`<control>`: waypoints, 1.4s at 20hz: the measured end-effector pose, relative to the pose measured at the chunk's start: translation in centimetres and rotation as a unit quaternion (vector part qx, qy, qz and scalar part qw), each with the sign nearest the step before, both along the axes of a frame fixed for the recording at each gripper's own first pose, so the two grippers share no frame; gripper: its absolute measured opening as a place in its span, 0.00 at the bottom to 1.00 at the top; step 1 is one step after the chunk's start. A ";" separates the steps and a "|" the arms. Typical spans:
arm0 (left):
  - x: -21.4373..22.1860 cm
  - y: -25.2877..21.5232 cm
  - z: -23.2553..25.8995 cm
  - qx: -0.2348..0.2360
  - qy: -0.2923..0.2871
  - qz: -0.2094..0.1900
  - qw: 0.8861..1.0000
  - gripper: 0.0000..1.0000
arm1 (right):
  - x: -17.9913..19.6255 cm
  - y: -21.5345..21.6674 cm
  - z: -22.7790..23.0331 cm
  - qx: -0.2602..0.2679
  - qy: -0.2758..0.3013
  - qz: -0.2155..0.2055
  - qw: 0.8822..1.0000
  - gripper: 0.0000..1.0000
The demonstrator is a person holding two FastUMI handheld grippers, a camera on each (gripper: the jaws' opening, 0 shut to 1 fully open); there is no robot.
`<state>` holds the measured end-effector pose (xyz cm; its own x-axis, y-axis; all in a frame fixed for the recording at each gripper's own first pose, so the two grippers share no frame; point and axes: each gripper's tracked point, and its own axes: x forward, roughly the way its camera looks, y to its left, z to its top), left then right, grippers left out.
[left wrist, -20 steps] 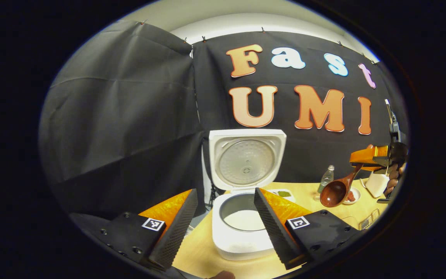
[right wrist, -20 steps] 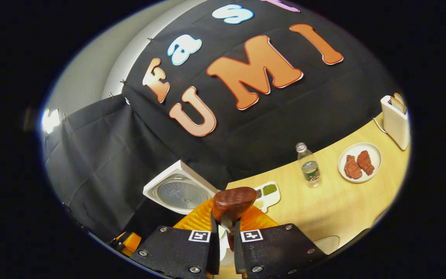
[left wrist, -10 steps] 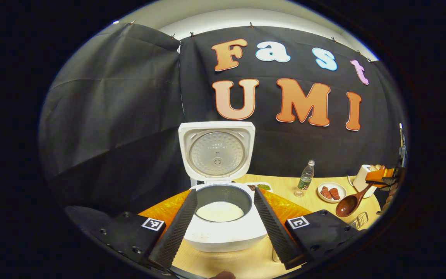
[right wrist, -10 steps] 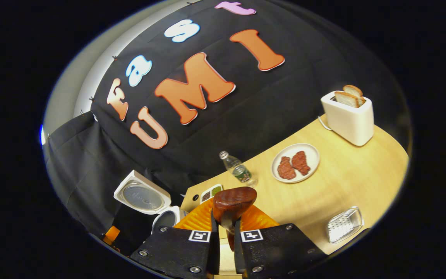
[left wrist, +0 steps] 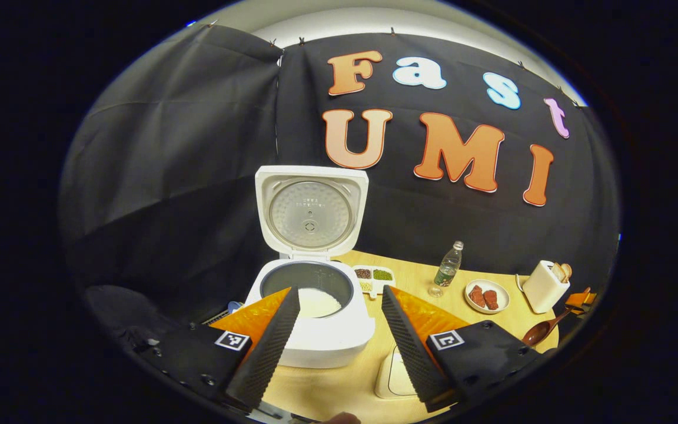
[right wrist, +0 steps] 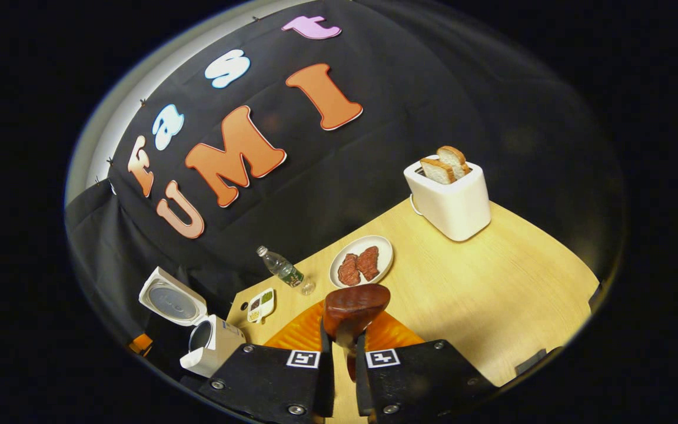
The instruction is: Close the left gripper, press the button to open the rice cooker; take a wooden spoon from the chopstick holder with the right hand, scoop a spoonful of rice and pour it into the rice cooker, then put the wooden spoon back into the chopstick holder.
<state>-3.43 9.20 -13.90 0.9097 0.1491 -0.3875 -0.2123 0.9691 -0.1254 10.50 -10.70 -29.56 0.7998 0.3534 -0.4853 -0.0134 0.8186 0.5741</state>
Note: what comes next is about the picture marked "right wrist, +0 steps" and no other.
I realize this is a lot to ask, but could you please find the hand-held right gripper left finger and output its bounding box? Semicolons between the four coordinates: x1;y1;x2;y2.
198;303;335;424

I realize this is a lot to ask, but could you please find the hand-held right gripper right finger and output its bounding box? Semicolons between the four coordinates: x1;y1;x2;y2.
354;311;496;423

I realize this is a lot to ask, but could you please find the white rice cooker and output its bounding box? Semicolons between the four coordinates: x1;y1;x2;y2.
139;267;247;378

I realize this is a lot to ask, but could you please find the brown wooden spoon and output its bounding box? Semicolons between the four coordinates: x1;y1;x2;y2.
323;284;391;380

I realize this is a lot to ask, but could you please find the white divided bean dish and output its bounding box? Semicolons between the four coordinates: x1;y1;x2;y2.
247;287;275;324

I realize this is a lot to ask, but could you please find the clear plastic water bottle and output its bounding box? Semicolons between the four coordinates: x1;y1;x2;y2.
257;246;316;296

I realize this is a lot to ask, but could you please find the red meat piece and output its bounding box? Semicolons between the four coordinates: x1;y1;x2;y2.
337;253;362;287
355;246;380;281

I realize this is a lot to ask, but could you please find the white round plate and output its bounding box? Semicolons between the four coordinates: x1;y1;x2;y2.
329;236;394;289

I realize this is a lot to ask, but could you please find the white toaster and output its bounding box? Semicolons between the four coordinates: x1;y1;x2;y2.
404;156;491;242

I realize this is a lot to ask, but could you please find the row of black cloth clips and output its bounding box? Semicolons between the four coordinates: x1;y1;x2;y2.
95;15;260;183

